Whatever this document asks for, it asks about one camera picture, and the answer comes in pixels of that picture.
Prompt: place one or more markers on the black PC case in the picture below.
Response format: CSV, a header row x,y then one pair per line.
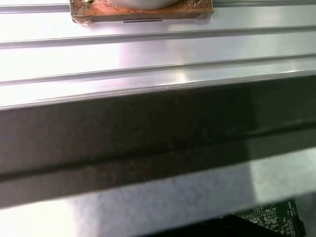
x,y
123,135

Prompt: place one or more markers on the green motherboard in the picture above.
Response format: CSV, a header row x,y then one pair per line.
x,y
274,217

